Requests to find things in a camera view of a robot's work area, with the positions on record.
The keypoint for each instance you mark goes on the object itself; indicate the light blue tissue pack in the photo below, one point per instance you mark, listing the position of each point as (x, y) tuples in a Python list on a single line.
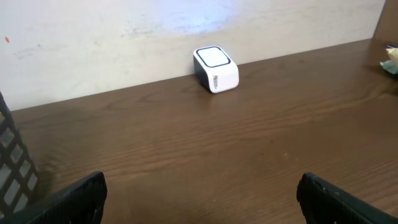
[(390, 67)]

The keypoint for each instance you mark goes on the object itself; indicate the yellow snack bag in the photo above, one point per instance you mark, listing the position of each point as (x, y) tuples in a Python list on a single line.
[(392, 52)]

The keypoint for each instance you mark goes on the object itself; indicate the white barcode scanner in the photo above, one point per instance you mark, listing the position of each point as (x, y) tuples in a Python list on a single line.
[(214, 69)]

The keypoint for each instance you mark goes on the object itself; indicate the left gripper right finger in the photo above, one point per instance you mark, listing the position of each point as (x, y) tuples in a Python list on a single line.
[(322, 202)]

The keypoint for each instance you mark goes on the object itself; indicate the grey plastic basket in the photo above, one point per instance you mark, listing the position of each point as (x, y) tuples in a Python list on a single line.
[(19, 176)]

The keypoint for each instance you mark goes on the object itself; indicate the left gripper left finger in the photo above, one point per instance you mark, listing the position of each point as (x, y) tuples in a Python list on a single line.
[(80, 203)]

